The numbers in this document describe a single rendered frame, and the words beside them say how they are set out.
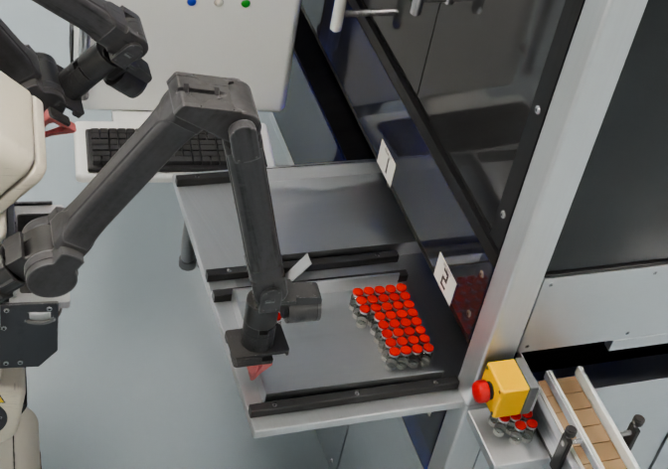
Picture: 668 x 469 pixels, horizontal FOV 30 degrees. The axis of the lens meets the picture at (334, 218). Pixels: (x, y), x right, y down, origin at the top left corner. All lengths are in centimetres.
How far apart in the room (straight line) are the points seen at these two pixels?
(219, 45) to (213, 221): 48
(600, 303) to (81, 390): 161
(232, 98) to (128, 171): 18
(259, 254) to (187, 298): 166
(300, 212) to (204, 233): 22
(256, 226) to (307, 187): 75
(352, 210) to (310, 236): 13
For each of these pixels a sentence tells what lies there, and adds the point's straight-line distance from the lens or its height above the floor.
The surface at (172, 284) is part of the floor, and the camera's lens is 367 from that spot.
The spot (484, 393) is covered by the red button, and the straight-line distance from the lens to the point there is 218.
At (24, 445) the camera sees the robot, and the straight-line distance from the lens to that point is 293.
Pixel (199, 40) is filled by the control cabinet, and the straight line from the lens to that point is 285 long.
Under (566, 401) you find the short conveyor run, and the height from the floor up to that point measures 97.
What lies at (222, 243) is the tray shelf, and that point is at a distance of 252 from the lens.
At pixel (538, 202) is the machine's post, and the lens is 199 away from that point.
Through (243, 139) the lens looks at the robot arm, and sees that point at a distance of 176.
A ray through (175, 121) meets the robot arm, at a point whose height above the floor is 153.
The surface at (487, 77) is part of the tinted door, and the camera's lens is 214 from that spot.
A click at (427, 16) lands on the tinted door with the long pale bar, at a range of 236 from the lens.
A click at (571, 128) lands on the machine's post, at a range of 190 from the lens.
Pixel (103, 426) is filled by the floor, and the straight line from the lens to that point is 331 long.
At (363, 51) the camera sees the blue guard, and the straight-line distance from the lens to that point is 266.
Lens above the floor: 260
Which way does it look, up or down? 41 degrees down
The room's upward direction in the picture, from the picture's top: 12 degrees clockwise
